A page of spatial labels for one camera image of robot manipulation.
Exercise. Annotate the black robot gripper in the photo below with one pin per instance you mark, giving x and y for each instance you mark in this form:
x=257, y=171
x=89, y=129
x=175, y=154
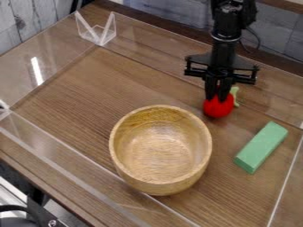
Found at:
x=221, y=64

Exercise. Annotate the red plush strawberry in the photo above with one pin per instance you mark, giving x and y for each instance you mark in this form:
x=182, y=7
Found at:
x=220, y=109

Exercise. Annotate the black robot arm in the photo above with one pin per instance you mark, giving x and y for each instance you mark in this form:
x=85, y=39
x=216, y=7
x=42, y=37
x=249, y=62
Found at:
x=233, y=16

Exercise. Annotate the green rectangular block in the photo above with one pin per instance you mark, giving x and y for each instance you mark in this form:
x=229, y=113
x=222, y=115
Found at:
x=261, y=146

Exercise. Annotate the wooden bowl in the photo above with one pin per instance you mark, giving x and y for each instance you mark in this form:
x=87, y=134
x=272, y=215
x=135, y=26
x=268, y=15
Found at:
x=161, y=148

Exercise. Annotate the black metal stand base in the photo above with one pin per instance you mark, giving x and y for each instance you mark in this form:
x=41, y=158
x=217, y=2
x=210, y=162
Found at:
x=43, y=217

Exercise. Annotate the clear acrylic corner bracket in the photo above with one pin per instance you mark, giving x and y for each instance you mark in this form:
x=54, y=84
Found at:
x=97, y=34

